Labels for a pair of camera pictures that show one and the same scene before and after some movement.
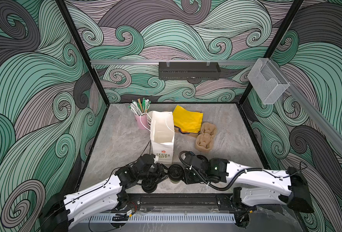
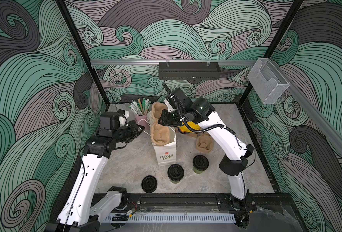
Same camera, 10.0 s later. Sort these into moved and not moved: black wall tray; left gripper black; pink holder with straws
Moved: left gripper black
Not moved: black wall tray; pink holder with straws
